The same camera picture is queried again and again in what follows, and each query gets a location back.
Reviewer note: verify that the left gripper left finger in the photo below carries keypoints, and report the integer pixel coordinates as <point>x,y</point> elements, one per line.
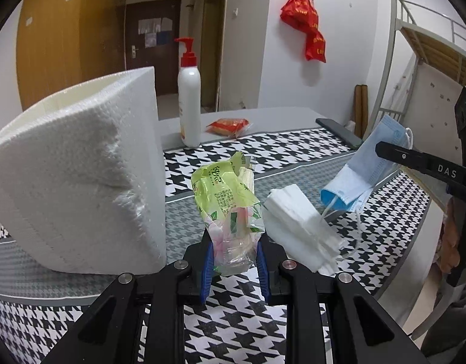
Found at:
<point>144,309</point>

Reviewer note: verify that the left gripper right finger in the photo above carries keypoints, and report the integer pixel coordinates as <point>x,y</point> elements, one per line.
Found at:
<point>360,330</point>

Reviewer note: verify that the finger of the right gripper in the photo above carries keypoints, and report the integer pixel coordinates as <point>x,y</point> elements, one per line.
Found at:
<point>452,174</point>

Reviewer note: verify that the blue face mask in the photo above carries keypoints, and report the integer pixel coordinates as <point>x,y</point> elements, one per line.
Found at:
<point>350,189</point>

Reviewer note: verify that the green tissue packet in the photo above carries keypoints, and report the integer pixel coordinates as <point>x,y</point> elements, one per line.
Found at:
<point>224,195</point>

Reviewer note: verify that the person's right hand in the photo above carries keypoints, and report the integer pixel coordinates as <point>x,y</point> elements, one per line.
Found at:
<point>448,255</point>

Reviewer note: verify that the white styrofoam box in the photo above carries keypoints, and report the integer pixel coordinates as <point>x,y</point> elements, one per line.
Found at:
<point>82,178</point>

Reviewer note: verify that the red snack packet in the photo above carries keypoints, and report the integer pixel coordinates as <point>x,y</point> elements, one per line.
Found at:
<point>229,127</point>

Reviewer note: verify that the red hanging plastic bags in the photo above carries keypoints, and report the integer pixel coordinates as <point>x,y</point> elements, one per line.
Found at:
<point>303,17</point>

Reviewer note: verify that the white pump lotion bottle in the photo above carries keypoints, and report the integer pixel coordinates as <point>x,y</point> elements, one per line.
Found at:
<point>189,93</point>

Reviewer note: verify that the side wooden door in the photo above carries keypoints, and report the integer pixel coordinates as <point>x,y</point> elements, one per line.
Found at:
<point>211,52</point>

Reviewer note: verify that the wooden wardrobe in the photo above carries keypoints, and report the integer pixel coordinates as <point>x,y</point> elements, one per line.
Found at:
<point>61,43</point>

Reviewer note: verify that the dark brown entrance door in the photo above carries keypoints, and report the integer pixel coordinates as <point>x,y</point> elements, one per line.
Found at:
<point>151,29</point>

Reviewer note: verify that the wooden sticks against wall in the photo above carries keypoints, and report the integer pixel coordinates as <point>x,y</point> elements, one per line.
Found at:
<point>360,109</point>

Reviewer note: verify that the metal bunk bed frame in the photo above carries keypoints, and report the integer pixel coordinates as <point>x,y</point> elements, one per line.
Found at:
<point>411,35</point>

